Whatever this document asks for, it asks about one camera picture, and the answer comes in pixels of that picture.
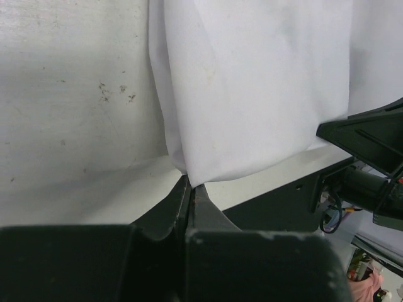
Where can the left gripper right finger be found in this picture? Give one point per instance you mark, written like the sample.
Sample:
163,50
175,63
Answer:
224,263

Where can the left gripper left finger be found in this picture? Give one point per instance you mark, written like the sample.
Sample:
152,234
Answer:
155,265

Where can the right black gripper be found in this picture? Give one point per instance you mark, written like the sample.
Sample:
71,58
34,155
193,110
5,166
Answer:
375,138

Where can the white t shirt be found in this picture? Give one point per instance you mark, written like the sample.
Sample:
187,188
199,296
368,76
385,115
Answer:
244,85

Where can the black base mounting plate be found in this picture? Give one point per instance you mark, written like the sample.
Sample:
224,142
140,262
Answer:
294,207

